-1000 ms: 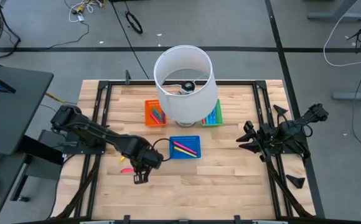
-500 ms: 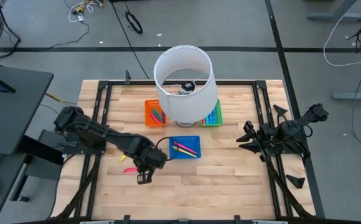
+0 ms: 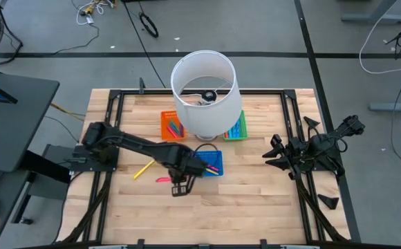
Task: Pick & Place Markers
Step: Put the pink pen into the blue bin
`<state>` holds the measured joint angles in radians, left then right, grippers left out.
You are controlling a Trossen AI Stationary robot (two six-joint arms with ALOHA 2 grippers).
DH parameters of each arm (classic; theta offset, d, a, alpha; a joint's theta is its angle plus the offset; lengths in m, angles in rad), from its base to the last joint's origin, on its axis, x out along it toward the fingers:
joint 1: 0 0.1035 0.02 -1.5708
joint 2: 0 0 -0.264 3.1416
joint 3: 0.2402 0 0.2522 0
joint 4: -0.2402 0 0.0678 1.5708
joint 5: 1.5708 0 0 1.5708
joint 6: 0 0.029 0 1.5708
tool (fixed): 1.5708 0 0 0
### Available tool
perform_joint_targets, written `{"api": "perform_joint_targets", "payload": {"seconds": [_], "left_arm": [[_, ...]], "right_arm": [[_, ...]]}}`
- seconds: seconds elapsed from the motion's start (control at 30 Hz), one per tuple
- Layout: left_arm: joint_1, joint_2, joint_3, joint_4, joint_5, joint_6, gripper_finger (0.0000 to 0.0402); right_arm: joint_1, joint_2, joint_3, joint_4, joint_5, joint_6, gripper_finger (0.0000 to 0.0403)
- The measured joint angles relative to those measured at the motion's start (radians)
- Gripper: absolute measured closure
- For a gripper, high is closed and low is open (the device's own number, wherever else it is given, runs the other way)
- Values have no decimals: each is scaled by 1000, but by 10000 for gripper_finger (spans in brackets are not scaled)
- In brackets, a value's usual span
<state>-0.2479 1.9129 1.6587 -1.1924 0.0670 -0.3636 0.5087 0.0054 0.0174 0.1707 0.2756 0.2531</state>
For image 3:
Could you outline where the dark grey desk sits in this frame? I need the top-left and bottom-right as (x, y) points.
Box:
(0, 71), (60, 174)

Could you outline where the white shade silver lamp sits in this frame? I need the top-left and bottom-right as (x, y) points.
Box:
(170, 50), (243, 142)

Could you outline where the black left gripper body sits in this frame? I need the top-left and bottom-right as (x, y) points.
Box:
(167, 147), (198, 181)

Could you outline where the blue plastic basket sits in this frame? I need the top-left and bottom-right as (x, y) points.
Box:
(195, 150), (224, 178)

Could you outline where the green plastic basket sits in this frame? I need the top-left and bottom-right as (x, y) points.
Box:
(223, 109), (250, 142)

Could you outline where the white yellow cable bundle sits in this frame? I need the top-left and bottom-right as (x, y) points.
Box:
(71, 0), (117, 26)

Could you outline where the black aluminium table frame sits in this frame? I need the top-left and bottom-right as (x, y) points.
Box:
(57, 88), (352, 249)

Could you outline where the black coiled cable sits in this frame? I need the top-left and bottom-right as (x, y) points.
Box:
(138, 12), (160, 39)

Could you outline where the black spare finger piece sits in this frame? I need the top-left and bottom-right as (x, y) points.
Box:
(303, 116), (321, 129)
(317, 193), (340, 211)

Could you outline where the orange plastic basket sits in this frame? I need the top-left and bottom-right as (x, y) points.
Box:
(160, 110), (187, 142)

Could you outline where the white floor cable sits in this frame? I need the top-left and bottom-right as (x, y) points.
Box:
(358, 6), (401, 75)

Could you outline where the grey desk foot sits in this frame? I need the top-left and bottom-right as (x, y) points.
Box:
(369, 95), (401, 113)
(341, 0), (401, 25)

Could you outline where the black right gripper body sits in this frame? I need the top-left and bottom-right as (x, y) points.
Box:
(270, 134), (307, 172)

